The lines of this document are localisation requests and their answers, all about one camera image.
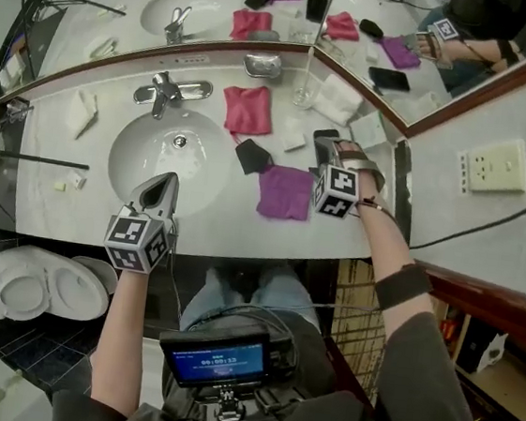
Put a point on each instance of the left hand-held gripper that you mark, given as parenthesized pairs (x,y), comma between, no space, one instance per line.
(134,242)

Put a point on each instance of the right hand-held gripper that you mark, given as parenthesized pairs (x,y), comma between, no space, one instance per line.
(336,189)

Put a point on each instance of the white soap bar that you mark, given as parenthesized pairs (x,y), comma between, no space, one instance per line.
(295,141)

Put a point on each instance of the silver soap dish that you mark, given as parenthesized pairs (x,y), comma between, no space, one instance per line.
(262,64)

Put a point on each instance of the person's left forearm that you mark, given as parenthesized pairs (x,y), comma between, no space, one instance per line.
(122,330)

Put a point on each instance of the person's right forearm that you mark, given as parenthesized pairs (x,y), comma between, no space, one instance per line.
(382,237)

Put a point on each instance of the person's right hand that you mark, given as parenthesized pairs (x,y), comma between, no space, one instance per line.
(354,150)

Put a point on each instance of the white sink basin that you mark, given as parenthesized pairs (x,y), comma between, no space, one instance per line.
(165,160)

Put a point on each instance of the white and green card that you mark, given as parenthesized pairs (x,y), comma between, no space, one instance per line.
(369,129)

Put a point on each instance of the thick folded white towel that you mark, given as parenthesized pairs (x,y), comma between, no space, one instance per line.
(337,100)

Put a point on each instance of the clear drinking glass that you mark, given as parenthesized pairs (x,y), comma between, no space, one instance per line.
(302,98)

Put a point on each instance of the purple cloth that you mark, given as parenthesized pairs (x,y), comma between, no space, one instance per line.
(284,193)

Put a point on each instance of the black cloth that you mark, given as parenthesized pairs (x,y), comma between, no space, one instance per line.
(251,156)

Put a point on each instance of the small white box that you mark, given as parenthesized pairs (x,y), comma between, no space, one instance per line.
(79,179)

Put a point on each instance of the pink cloth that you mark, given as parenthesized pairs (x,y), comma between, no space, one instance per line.
(248,111)

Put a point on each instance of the long black ledge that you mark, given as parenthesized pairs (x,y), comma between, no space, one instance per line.
(401,197)

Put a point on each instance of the small pale yellow block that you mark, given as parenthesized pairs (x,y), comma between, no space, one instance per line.
(59,186)

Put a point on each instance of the chrome faucet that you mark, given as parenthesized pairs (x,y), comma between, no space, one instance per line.
(163,90)

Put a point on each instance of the small folded white towel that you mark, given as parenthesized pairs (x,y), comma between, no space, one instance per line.
(83,111)

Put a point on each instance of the black tripod light stand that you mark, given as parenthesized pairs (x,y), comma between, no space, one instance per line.
(37,159)

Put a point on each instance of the white toilet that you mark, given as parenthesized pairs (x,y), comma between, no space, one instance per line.
(37,287)

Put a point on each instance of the person's blue jeans legs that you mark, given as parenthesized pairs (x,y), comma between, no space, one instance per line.
(282,292)

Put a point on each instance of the narrow wood framed mirror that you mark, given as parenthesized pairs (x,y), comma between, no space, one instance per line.
(450,61)

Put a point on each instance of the chest mounted monitor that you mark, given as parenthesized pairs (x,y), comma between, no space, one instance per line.
(217,362)

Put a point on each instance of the wide wood framed mirror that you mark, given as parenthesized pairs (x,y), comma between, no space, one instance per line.
(126,0)

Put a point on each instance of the person's dark grey shirt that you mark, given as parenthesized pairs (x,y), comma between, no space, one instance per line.
(412,387)

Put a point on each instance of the cream wall power socket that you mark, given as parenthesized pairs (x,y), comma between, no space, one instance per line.
(499,168)

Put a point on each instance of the black chest rig mount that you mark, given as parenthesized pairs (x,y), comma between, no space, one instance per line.
(226,406)

